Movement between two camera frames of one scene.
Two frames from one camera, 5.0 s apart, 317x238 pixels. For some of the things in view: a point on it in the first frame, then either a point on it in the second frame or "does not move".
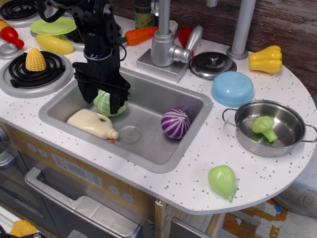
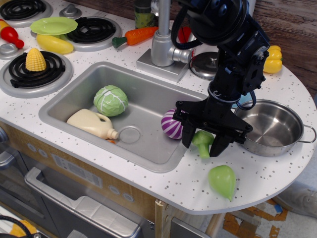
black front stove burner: (20, 77) does not move
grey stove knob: (8, 51) does not move
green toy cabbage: (102, 104) does not move
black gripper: (105, 73) → (214, 115)
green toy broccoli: (264, 125) → (203, 139)
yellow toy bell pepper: (268, 60) does not move
